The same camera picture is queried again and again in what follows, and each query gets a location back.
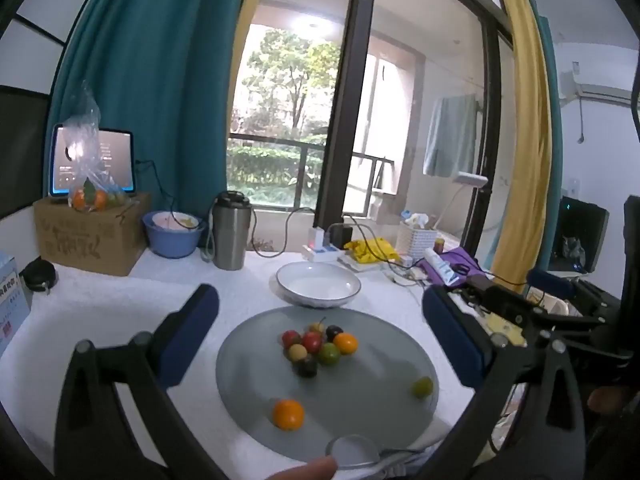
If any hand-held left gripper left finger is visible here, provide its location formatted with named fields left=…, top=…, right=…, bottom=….
left=54, top=284, right=231, bottom=480

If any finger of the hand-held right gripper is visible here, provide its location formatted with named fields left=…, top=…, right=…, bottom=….
left=527, top=269, right=621, bottom=321
left=467, top=274, right=601, bottom=356

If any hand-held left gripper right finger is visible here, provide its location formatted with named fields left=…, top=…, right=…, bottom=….
left=420, top=285, right=587, bottom=480

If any grey round glass plate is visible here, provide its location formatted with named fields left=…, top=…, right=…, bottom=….
left=216, top=306, right=440, bottom=463

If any white bowl with dark rim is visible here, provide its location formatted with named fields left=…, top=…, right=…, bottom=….
left=276, top=261, right=362, bottom=309

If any person's right hand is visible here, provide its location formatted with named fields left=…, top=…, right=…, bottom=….
left=587, top=387, right=627, bottom=414

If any person's left hand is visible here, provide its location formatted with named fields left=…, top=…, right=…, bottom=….
left=255, top=456, right=339, bottom=480

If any purple cloth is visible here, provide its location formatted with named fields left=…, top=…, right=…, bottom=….
left=420, top=247, right=482, bottom=287

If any black monitor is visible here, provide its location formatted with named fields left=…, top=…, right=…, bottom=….
left=549, top=197, right=610, bottom=274

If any white and blue tube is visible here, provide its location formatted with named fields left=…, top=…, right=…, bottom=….
left=425, top=249, right=462, bottom=284

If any blue plastic bowl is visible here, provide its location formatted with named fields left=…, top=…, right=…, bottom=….
left=142, top=210, right=207, bottom=259

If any white woven basket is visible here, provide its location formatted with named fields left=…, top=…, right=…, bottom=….
left=397, top=220, right=441, bottom=261

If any steel tumbler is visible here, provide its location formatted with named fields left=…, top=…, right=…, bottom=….
left=210, top=191, right=252, bottom=271

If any yellow printed plastic bag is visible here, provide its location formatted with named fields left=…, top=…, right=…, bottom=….
left=344, top=239, right=402, bottom=265

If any white desk lamp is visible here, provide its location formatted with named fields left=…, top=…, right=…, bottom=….
left=435, top=171, right=489, bottom=233

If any cardboard box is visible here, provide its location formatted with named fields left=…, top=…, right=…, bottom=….
left=32, top=192, right=151, bottom=277

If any white power strip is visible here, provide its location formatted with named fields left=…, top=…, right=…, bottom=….
left=301, top=242, right=353, bottom=264

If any metal spoon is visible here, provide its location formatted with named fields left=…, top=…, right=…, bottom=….
left=325, top=434, right=426, bottom=472

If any black round case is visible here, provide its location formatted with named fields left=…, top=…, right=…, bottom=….
left=22, top=257, right=59, bottom=294

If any light blue towel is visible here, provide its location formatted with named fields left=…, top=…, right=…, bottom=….
left=423, top=92, right=478, bottom=178

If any teal curtain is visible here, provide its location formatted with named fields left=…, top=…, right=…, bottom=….
left=47, top=0, right=251, bottom=211
left=530, top=0, right=563, bottom=261

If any yellow curtain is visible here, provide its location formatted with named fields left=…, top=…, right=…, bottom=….
left=232, top=0, right=277, bottom=66
left=492, top=0, right=553, bottom=288

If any tablet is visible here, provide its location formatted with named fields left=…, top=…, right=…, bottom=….
left=49, top=124, right=138, bottom=198

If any blue and white box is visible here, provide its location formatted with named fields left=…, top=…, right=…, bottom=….
left=0, top=252, right=34, bottom=356

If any clear plastic bag of fruit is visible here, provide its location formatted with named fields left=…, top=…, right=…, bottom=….
left=62, top=80, right=132, bottom=212

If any white air conditioner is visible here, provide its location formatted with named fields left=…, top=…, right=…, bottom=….
left=560, top=62, right=637, bottom=108

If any balcony railing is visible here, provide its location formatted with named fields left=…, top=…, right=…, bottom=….
left=227, top=132, right=396, bottom=211

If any black charger cable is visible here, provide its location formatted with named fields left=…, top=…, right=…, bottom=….
left=342, top=212, right=426, bottom=286

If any black window frame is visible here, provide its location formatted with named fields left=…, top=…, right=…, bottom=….
left=312, top=0, right=503, bottom=246

